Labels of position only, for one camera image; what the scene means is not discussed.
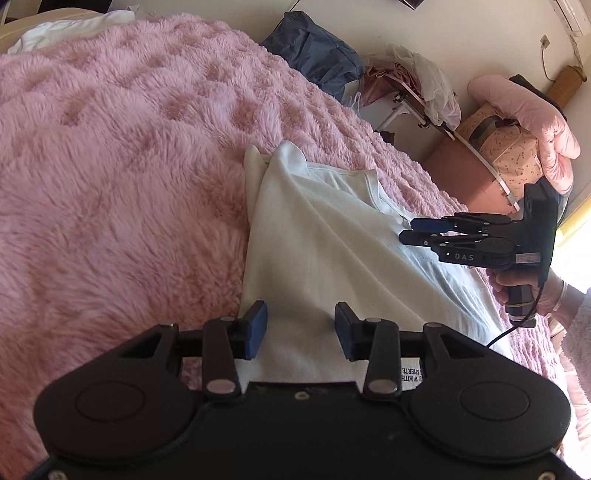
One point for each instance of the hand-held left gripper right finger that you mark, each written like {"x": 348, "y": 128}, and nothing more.
{"x": 347, "y": 330}

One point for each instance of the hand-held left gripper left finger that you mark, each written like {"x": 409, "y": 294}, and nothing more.
{"x": 255, "y": 330}

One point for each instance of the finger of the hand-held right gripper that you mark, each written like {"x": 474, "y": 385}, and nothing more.
{"x": 443, "y": 247}
{"x": 457, "y": 222}

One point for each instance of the white printed sweatshirt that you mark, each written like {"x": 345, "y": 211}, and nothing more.
{"x": 332, "y": 240}

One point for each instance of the person's right forearm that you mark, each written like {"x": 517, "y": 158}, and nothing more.
{"x": 579, "y": 350}

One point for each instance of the person's right hand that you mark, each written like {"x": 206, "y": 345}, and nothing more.
{"x": 551, "y": 295}

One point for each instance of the brown storage box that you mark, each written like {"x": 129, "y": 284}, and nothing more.
{"x": 461, "y": 175}

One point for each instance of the white folding rack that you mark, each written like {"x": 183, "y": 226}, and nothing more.
{"x": 480, "y": 159}

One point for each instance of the floral fabric bag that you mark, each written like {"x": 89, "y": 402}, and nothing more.
{"x": 512, "y": 152}

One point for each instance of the pink quilt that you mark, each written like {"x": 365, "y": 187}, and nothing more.
{"x": 545, "y": 124}

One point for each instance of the pink crumpled cloth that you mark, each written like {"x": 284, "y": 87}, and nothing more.
{"x": 383, "y": 83}

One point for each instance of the brown wicker roll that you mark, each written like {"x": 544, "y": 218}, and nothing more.
{"x": 565, "y": 85}

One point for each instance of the pink fluffy blanket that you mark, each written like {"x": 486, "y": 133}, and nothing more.
{"x": 115, "y": 184}

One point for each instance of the blue fabric bag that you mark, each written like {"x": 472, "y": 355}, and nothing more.
{"x": 318, "y": 50}

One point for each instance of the white air conditioner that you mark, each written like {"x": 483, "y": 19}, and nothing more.
{"x": 575, "y": 14}

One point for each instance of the white crumpled cloth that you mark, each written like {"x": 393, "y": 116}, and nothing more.
{"x": 74, "y": 30}

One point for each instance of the beige mattress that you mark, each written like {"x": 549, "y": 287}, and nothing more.
{"x": 37, "y": 18}

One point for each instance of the white wall socket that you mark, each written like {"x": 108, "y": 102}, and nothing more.
{"x": 545, "y": 41}

